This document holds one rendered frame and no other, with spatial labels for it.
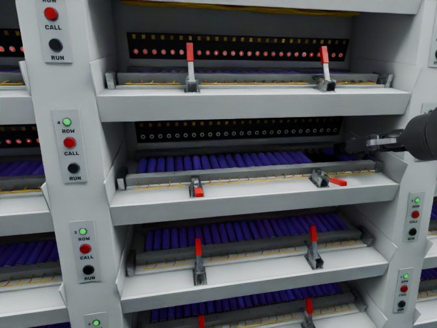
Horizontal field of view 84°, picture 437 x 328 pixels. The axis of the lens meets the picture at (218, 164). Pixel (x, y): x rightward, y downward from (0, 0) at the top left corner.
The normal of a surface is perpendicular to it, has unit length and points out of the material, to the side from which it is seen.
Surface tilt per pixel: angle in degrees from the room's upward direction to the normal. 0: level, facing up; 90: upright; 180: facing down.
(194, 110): 107
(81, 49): 90
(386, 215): 90
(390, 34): 90
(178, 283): 17
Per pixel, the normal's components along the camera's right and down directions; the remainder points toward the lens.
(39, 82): 0.17, 0.19
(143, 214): 0.17, 0.47
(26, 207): 0.03, -0.88
